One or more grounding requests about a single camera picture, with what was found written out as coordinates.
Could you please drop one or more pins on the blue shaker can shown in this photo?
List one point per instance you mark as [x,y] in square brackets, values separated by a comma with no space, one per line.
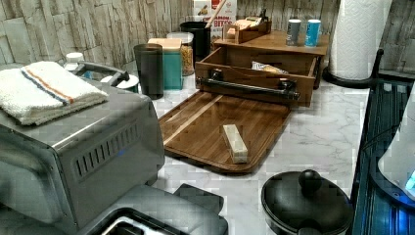
[312,33]

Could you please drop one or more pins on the wooden drawer with black handle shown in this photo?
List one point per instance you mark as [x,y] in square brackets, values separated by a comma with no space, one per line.
[228,70]

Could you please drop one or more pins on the white striped folded towel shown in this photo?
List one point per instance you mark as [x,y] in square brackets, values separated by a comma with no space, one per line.
[42,91]

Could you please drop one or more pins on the dark grey tall cup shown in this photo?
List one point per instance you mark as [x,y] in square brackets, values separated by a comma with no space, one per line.
[149,66]

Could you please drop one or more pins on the snack bag in drawer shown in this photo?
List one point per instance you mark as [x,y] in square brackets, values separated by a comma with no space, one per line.
[263,67]

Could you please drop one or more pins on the glass jar with grains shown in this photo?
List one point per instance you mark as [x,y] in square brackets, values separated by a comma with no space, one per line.
[186,50]

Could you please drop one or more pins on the white lidded small jar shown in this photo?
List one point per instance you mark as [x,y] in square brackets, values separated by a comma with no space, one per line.
[72,60]

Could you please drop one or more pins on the wooden utensil handle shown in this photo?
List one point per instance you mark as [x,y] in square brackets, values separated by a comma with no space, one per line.
[216,12]

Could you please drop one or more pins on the black utensil holder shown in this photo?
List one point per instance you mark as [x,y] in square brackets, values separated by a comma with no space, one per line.
[201,41]

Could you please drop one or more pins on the white plate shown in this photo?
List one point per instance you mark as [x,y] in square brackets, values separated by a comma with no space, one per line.
[130,84]

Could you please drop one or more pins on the cereal snack box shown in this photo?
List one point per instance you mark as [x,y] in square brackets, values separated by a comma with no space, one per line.
[204,9]

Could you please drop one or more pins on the black pot with lid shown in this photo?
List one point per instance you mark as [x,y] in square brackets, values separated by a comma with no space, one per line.
[305,203]

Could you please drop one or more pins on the cream butter stick block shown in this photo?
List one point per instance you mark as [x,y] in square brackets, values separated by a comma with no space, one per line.
[236,145]

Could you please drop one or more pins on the black paper towel holder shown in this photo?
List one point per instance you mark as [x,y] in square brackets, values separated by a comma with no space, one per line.
[356,84]

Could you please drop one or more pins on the wooden cutting board tray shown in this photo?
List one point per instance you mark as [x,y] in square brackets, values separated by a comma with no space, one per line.
[192,131]

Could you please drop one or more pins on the grey appliance at bottom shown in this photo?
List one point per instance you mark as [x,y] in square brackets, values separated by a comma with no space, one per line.
[146,210]

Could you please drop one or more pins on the grey shaker can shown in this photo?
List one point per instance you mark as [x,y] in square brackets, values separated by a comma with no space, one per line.
[293,32]

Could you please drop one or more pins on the stainless steel toaster oven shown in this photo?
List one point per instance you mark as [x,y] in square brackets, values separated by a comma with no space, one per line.
[58,176]

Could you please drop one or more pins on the teal canister with wooden lid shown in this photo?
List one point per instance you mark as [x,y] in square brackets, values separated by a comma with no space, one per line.
[172,62]

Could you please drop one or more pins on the wooden drawer cabinet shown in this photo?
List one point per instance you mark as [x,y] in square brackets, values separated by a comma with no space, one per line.
[276,40]

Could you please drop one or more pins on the white paper towel roll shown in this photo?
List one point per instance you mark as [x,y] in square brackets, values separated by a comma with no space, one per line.
[357,36]

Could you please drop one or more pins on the small wooden tray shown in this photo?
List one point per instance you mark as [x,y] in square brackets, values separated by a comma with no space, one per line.
[245,30]

